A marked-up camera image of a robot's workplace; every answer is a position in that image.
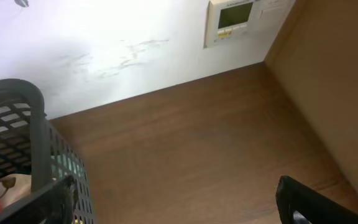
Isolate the grey plastic basket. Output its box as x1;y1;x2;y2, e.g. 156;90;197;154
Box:
0;79;95;224

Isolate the white wall control panel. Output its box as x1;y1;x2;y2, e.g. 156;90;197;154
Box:
204;0;260;49

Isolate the beige snack bag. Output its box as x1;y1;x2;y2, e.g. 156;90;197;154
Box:
0;174;32;208

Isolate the brown cardboard panel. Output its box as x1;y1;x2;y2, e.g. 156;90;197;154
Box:
265;0;358;193

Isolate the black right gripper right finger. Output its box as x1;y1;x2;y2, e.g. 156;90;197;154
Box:
275;175;358;224

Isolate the teal wet wipes packet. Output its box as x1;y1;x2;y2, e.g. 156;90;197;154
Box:
51;154;85;179

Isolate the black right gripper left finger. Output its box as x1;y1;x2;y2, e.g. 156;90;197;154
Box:
0;175;78;224

